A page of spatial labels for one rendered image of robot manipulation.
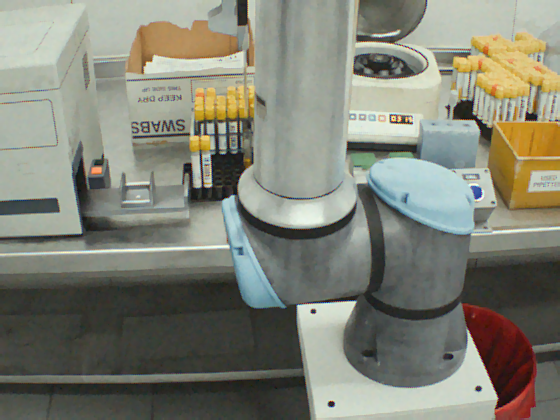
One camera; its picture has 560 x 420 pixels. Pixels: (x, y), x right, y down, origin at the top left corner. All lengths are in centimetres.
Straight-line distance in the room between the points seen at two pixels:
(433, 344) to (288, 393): 126
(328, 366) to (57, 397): 136
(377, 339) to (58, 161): 54
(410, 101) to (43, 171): 68
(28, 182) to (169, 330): 84
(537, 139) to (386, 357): 65
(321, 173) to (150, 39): 99
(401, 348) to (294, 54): 36
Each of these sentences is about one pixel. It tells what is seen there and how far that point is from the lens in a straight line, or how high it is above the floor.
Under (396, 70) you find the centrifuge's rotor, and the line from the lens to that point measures 142.
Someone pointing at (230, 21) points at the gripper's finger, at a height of 118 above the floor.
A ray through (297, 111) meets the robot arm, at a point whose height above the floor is 126.
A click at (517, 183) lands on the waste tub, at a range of 121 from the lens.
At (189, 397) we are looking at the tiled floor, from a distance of 204.
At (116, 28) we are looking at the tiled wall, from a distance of 166.
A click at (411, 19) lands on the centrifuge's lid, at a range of 160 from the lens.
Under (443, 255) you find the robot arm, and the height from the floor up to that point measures 108.
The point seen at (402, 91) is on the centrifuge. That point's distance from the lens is 135.
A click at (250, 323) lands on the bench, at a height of 27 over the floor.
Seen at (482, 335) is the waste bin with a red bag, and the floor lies 38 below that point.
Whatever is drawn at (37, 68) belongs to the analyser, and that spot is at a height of 116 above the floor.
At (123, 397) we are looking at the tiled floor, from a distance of 207.
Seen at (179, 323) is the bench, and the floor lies 27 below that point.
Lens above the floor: 153
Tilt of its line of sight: 34 degrees down
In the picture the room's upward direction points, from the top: straight up
